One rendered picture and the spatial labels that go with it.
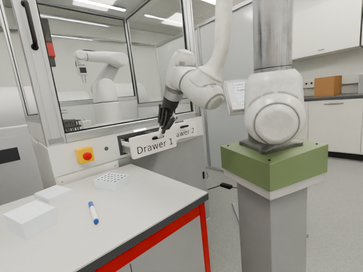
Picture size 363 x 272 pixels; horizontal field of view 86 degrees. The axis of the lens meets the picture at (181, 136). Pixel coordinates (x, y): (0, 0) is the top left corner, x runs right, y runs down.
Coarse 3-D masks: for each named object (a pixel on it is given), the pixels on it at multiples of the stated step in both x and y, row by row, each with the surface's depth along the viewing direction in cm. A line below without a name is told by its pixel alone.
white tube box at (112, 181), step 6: (108, 174) 89; (114, 174) 87; (120, 174) 86; (126, 174) 85; (96, 180) 82; (102, 180) 81; (108, 180) 81; (114, 180) 80; (120, 180) 80; (126, 180) 83; (96, 186) 82; (102, 186) 81; (108, 186) 79; (114, 186) 78; (120, 186) 80
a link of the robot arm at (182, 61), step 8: (176, 56) 75; (184, 56) 74; (192, 56) 76; (176, 64) 76; (184, 64) 75; (192, 64) 76; (168, 72) 80; (176, 72) 76; (184, 72) 74; (168, 80) 81; (176, 80) 77; (176, 88) 80
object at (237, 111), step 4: (228, 80) 156; (232, 80) 155; (236, 80) 155; (240, 80) 155; (224, 84) 154; (224, 88) 154; (228, 92) 150; (228, 96) 148; (228, 100) 146; (228, 104) 145; (228, 108) 145; (228, 112) 146; (232, 112) 142; (236, 112) 142; (240, 112) 142; (244, 112) 142
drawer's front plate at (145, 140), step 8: (144, 136) 102; (152, 136) 105; (168, 136) 112; (136, 144) 99; (144, 144) 102; (152, 144) 106; (160, 144) 109; (168, 144) 113; (176, 144) 117; (136, 152) 99; (144, 152) 103; (152, 152) 106
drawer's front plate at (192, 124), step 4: (192, 120) 144; (176, 124) 133; (180, 124) 136; (184, 124) 138; (188, 124) 141; (192, 124) 144; (176, 128) 133; (180, 128) 136; (184, 128) 138; (188, 128) 141; (192, 128) 144; (196, 128) 146; (176, 132) 134; (180, 132) 136; (196, 132) 147; (176, 136) 134; (180, 136) 137; (184, 136) 139; (188, 136) 141
